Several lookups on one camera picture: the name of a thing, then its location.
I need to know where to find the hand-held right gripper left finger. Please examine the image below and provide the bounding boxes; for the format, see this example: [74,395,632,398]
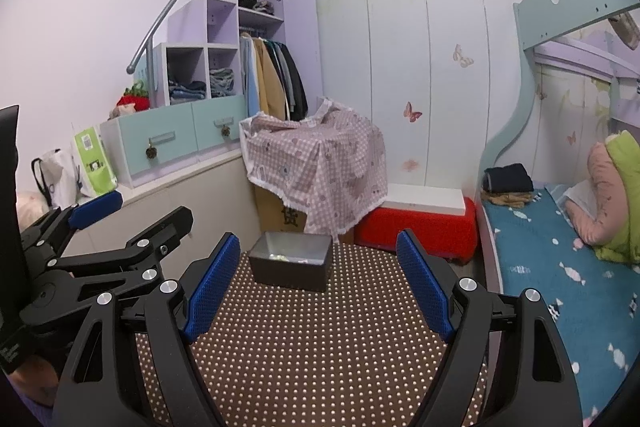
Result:
[52,232,242,427]

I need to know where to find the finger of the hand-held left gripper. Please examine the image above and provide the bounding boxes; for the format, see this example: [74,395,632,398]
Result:
[20,189,124,259]
[35,206,195,294]

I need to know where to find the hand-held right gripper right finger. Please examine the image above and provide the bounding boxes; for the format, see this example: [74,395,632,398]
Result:
[396,229,585,427]

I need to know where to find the grey metal box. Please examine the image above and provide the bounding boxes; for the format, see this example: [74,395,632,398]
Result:
[247,231,334,293]

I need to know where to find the person's left forearm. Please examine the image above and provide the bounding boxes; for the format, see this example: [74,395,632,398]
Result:
[7,352,61,427]

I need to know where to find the green and white bag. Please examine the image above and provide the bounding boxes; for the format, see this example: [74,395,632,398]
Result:
[71,126,119,198]

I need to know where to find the white tote bag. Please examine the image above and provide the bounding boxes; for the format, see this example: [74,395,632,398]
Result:
[31,148,82,208]

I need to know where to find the cream cabinet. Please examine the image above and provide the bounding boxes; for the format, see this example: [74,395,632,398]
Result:
[60,151,262,259]

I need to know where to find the red ottoman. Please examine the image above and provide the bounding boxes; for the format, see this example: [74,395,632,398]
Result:
[353,197,479,266]

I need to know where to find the white board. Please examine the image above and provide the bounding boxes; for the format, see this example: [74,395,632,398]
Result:
[384,183,467,214]

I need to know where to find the turquoise drawer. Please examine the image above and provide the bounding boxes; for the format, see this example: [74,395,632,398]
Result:
[100,103,199,189]
[192,95,248,154]

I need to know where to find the cardboard box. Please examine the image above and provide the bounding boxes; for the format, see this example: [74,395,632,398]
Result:
[254,184,354,246]

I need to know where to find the red strawberry plush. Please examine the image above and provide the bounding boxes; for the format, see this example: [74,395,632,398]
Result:
[117,81,151,113]

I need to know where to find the teal bed sheet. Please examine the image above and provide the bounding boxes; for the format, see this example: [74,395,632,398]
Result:
[481,182,640,425]

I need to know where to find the brown polka-dot tablecloth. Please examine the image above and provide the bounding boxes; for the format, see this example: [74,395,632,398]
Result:
[135,239,488,427]

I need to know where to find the tan folded cloth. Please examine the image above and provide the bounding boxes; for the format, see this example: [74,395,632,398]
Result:
[486,192,534,210]

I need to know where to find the dark folded clothes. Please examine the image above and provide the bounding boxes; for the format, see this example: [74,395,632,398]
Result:
[482,163,535,196]

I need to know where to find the pink checked cloth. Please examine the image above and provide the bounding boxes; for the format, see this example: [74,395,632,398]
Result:
[239,97,390,245]

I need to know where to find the white pillow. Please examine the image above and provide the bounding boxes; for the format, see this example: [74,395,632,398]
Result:
[561,180,602,219]

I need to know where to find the row of hanging clothes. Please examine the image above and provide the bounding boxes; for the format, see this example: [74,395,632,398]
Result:
[239,32,309,122]

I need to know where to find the pink quilt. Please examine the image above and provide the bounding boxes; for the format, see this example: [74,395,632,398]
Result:
[564,142,627,246]

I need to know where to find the purple shelf unit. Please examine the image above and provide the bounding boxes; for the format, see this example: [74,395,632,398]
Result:
[149,0,321,124]

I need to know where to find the white wardrobe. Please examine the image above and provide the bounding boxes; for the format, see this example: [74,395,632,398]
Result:
[315,0,532,198]

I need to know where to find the green quilt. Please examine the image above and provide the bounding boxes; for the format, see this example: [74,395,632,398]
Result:
[594,130,640,264]

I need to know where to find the pale butterfly sticker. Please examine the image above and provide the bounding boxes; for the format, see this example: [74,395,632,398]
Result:
[452,44,475,68]

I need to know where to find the dark shelf garments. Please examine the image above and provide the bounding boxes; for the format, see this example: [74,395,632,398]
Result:
[238,0,276,16]

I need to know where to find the turquoise bunk bed frame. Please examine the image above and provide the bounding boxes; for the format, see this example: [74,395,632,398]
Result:
[477,0,640,188]

